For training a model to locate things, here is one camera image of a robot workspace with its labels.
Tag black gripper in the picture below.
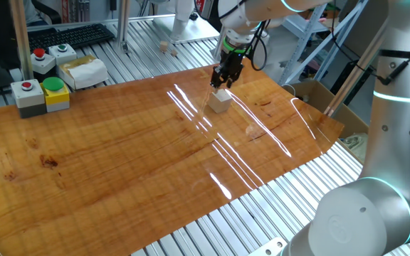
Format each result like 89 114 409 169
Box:
209 52 246 90

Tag pale wooden cube block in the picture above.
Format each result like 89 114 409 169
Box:
207 88 233 114

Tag white column on metal plate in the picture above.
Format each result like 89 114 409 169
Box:
152 0 221 45

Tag black device red label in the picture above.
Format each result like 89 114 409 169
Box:
194 0 224 32

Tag white foam packing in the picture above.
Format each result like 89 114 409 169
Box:
253 26 300 78

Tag grey metal shelf rack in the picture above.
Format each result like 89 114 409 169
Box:
278 3 366 86

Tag open cardboard box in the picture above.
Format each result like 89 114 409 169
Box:
283 78 369 139

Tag black box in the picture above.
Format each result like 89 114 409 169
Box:
329 59 373 106

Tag glossy wood grain mat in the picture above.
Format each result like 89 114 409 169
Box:
0 58 345 256

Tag cardboard tissue box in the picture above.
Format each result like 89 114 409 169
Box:
56 55 110 91

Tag grey brown cabinet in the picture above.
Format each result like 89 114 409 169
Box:
336 0 387 61

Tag crumpled plastic bag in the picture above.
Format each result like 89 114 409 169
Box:
340 132 369 163

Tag black computer keyboard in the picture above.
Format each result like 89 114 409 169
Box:
28 23 116 51

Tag white box small green button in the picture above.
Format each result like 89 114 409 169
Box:
48 43 78 66

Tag yellow box green button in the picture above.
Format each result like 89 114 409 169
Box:
40 76 71 114

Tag white box red mushroom button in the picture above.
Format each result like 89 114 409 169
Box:
30 48 57 75

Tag black chair armrest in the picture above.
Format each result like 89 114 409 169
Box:
32 0 63 25

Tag grey box red button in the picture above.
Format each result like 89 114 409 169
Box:
10 78 48 119

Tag person in grey shirt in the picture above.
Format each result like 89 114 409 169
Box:
22 0 49 26

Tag aluminium frame post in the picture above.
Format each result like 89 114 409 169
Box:
211 26 226 62
115 0 132 54
9 0 35 82

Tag black gripper cable loops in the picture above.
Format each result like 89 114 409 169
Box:
246 19 272 72

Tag thin black cable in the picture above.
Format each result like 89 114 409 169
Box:
193 0 249 21
329 0 410 86

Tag slanted aluminium frame profile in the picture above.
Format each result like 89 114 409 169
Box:
322 21 387 117

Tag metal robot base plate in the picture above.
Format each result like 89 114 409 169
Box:
247 237 288 256

